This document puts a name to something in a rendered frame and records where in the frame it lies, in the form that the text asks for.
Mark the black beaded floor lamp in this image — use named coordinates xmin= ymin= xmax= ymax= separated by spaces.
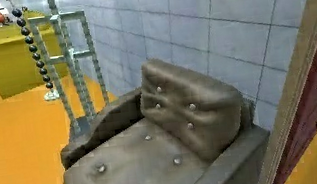
xmin=10 ymin=3 xmax=61 ymax=105

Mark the grey tufted armchair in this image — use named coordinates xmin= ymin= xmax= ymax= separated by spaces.
xmin=49 ymin=45 xmax=278 ymax=184

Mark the yellow cabinet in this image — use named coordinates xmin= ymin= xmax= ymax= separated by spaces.
xmin=0 ymin=6 xmax=73 ymax=100

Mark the dark red room door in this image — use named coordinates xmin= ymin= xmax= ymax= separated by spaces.
xmin=232 ymin=0 xmax=317 ymax=184

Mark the grey metal shelf frame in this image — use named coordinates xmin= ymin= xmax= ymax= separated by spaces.
xmin=24 ymin=0 xmax=115 ymax=140

